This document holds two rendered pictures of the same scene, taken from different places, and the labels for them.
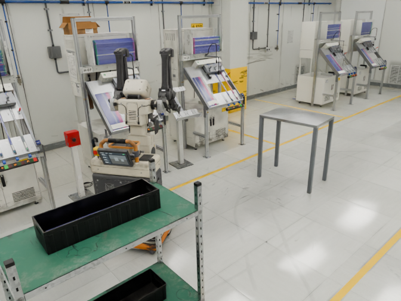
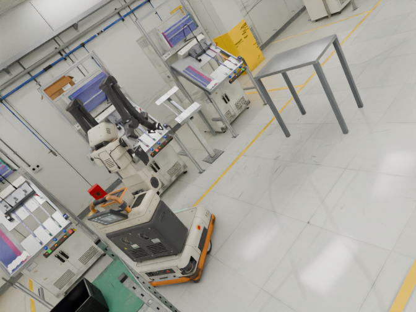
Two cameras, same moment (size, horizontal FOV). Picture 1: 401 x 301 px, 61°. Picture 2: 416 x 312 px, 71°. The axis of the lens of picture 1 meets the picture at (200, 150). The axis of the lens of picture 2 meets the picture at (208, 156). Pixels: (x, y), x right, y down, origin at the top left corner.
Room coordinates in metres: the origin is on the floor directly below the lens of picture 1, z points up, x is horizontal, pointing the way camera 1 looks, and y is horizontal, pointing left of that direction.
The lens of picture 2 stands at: (0.81, -0.76, 1.72)
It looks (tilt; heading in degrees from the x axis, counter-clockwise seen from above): 25 degrees down; 18
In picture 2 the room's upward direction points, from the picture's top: 36 degrees counter-clockwise
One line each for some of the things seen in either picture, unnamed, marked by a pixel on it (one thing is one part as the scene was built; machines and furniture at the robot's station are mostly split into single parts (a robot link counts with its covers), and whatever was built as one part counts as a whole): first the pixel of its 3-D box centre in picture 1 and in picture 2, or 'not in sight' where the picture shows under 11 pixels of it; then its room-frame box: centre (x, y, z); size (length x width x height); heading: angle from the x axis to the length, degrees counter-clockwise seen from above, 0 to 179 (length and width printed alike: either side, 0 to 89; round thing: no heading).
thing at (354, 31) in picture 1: (354, 53); not in sight; (8.43, -3.79, 0.95); 1.36 x 0.82 x 1.90; 40
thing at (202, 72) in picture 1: (206, 103); (212, 84); (5.06, -0.11, 0.65); 1.01 x 0.73 x 1.29; 40
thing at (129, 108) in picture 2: (168, 73); (124, 101); (3.11, 0.27, 1.40); 0.11 x 0.06 x 0.43; 76
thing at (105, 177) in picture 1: (129, 179); (142, 221); (2.63, 0.62, 0.59); 0.55 x 0.34 x 0.83; 75
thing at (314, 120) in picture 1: (293, 147); (308, 91); (3.73, -1.11, 0.40); 0.70 x 0.45 x 0.80; 47
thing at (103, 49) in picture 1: (113, 51); (93, 93); (4.19, 1.00, 1.52); 0.51 x 0.13 x 0.27; 130
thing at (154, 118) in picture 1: (142, 121); (129, 158); (3.00, 0.52, 0.99); 0.28 x 0.16 x 0.22; 75
